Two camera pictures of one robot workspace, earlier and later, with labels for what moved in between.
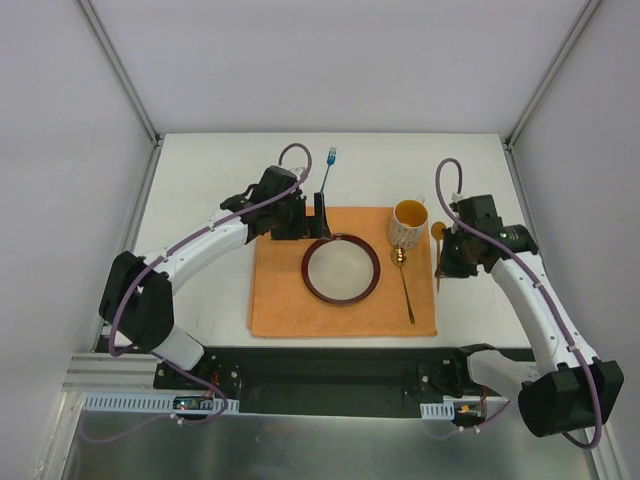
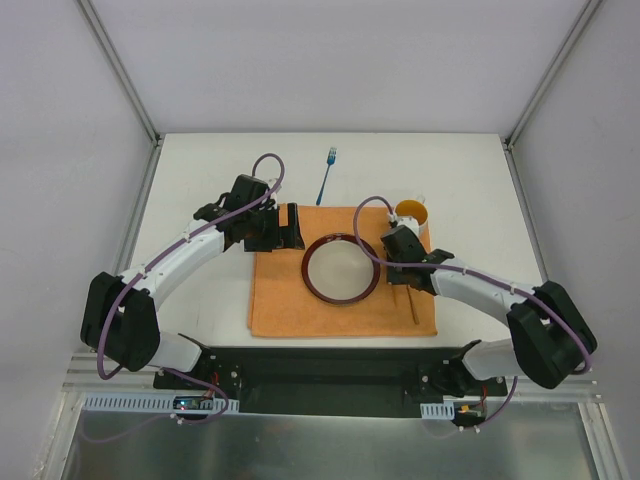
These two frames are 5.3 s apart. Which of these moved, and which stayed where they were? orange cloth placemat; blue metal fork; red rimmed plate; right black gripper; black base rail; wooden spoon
Moved: wooden spoon; right black gripper
Stayed: black base rail; red rimmed plate; blue metal fork; orange cloth placemat
